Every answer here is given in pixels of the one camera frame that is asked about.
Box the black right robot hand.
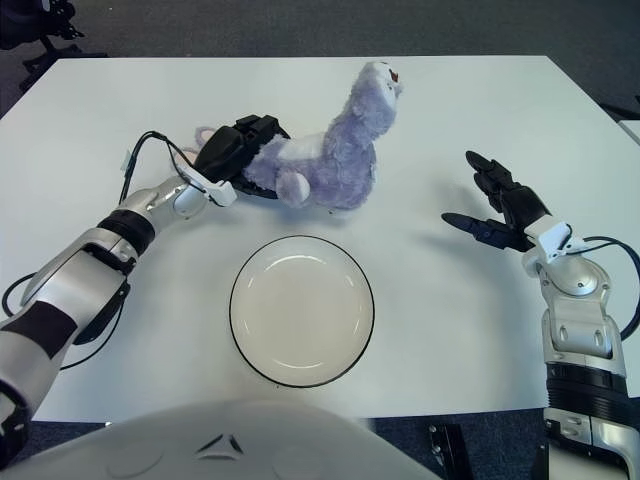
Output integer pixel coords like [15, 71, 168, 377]
[440, 149, 554, 253]

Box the purple plush bunny doll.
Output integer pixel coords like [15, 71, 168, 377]
[182, 60, 406, 211]

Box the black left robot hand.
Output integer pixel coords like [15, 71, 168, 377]
[192, 114, 294, 201]

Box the white plate with black rim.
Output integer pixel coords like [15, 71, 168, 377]
[229, 234, 376, 389]

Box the black bracket under table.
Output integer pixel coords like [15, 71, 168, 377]
[427, 423, 467, 472]

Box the black left elbow cable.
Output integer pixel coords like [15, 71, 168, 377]
[0, 272, 131, 371]

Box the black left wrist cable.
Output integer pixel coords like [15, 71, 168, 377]
[119, 130, 206, 202]

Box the black office chair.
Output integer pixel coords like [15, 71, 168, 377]
[0, 0, 109, 91]

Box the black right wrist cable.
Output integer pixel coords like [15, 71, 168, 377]
[582, 235, 640, 342]

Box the silver robot torso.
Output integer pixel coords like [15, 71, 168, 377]
[0, 399, 442, 480]

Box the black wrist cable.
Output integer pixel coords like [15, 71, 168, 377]
[582, 235, 640, 342]
[119, 130, 206, 202]

